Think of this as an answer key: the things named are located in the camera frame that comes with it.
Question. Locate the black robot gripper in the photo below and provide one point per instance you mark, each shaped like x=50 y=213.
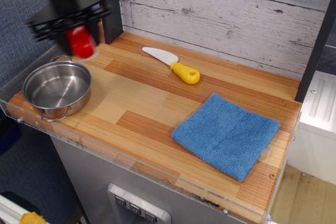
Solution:
x=59 y=16

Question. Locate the red and white toy object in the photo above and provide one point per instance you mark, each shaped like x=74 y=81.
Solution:
x=82 y=43

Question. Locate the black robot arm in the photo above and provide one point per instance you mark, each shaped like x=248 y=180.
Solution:
x=72 y=24

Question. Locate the stainless steel pot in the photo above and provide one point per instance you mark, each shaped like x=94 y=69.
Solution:
x=58 y=89

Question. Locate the folded blue cloth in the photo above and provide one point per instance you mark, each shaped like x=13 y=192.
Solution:
x=226 y=136

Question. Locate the yellow object bottom left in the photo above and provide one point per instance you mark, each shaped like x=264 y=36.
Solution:
x=32 y=218

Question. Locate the silver toy fridge cabinet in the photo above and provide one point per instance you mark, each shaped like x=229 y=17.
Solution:
x=165 y=175

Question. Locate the silver ice dispenser panel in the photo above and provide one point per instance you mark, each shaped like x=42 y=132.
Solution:
x=130 y=208

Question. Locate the white grey side appliance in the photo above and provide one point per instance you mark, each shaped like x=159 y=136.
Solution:
x=312 y=150

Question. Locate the dark grey left post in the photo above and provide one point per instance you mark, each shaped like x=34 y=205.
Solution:
x=112 y=24

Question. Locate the dark grey post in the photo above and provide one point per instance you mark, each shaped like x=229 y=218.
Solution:
x=316 y=52
x=112 y=24

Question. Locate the clear acrylic guard rail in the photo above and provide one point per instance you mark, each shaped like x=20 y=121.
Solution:
x=137 y=100

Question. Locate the yellow handled white toy knife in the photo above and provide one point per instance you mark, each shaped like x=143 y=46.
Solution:
x=187 y=74

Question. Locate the dark grey right post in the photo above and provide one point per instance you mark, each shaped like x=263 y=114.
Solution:
x=316 y=52

